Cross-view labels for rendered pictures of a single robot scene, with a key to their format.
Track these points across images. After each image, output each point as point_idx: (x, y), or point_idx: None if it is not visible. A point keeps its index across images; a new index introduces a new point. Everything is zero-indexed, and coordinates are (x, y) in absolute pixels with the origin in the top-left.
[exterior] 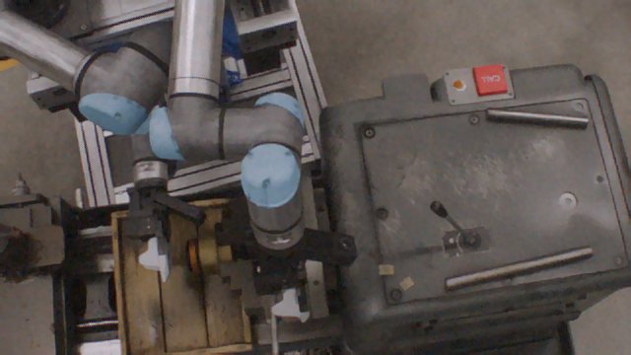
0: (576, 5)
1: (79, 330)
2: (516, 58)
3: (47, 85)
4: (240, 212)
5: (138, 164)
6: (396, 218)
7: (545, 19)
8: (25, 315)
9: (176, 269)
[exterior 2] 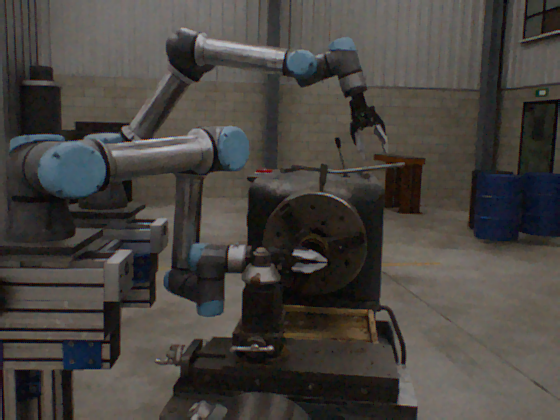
0: (129, 374)
1: None
2: (145, 402)
3: (121, 257)
4: (297, 215)
5: (230, 248)
6: (327, 179)
7: (128, 386)
8: (326, 352)
9: (297, 330)
